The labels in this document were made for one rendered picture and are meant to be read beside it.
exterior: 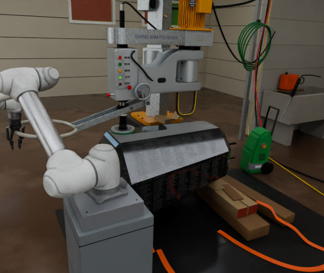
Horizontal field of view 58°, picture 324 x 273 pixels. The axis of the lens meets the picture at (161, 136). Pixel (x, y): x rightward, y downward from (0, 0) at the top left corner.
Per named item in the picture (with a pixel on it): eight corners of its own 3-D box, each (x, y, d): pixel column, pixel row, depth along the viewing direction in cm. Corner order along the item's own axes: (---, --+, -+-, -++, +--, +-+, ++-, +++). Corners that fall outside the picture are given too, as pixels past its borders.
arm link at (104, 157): (126, 183, 160) (125, 144, 153) (99, 195, 147) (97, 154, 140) (107, 174, 170) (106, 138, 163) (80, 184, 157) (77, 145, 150)
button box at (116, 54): (123, 88, 242) (123, 52, 233) (124, 88, 240) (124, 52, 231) (114, 88, 239) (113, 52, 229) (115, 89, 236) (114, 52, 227)
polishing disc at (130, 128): (126, 134, 251) (126, 133, 251) (106, 130, 260) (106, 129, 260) (139, 128, 269) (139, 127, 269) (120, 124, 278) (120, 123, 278)
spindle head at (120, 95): (144, 96, 277) (145, 47, 262) (154, 101, 259) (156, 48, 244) (107, 99, 261) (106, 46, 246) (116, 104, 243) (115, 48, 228)
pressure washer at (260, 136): (258, 163, 423) (268, 104, 394) (272, 174, 391) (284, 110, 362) (236, 164, 414) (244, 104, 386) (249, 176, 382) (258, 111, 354)
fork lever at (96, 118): (143, 99, 276) (141, 95, 274) (152, 104, 260) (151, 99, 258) (72, 127, 252) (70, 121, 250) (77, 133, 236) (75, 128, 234)
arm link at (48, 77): (47, 71, 178) (25, 72, 169) (60, 61, 166) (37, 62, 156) (53, 92, 179) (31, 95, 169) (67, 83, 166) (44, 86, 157)
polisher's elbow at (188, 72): (173, 79, 285) (174, 58, 279) (190, 78, 294) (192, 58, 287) (183, 82, 269) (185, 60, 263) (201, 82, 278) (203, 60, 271)
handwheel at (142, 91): (146, 98, 259) (146, 80, 254) (151, 100, 250) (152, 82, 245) (130, 99, 252) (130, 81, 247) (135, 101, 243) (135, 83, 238)
